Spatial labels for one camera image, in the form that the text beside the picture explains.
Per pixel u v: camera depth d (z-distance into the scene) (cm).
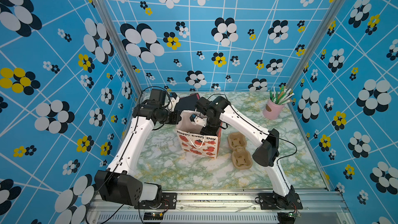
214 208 72
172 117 53
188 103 118
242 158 85
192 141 74
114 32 86
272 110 98
